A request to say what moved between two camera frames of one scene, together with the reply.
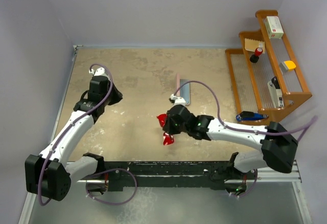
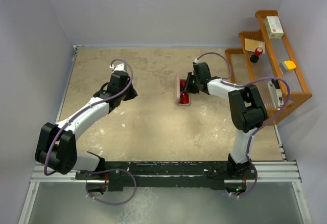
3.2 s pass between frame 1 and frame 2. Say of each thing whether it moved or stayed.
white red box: stayed
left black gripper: moved
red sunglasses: moved
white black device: stayed
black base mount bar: stayed
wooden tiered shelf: stayed
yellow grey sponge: stayed
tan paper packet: stayed
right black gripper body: moved
